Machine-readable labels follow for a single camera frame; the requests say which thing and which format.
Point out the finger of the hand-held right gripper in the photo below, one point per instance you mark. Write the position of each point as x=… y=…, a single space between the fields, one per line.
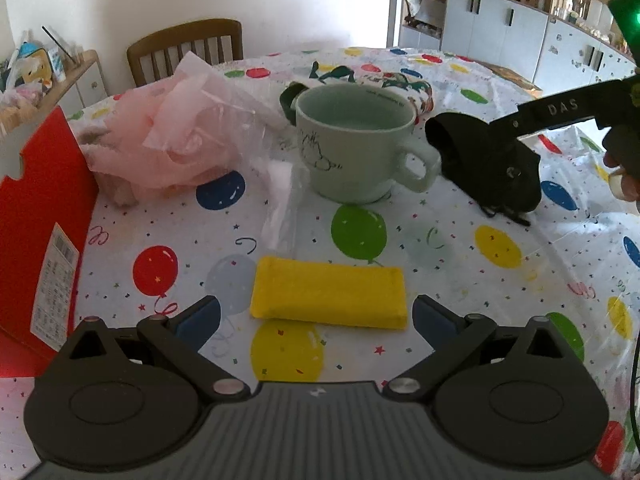
x=510 y=121

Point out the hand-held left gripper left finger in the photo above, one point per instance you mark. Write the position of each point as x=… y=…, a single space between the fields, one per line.
x=201 y=316

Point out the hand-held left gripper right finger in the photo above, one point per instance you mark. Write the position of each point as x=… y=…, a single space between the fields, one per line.
x=429 y=316

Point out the yellow cloth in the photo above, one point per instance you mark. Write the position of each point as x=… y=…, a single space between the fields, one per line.
x=327 y=294

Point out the red cardboard box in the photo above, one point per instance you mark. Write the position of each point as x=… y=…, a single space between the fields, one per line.
x=35 y=240

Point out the person's right hand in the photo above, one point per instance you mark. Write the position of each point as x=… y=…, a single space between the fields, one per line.
x=619 y=184

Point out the balloon print tablecloth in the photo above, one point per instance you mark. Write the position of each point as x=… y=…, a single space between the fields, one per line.
x=450 y=270

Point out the beige paper bag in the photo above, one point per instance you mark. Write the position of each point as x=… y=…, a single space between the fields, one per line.
x=422 y=10

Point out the pale green mug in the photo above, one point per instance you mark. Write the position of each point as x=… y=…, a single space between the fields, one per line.
x=352 y=142

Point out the clear plastic bag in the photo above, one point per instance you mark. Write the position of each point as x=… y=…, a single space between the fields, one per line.
x=270 y=170

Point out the pink plastic bag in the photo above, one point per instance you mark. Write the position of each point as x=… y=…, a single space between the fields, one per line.
x=165 y=125

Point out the white cabinet with wooden top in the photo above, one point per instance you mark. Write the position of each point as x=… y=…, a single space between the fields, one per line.
x=82 y=85

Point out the brown wooden chair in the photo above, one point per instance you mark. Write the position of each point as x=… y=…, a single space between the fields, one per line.
x=187 y=45

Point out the clutter pile on cabinet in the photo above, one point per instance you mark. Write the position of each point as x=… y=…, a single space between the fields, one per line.
x=35 y=62

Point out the white wall cabinet unit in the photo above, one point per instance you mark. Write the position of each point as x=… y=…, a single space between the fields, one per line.
x=530 y=20

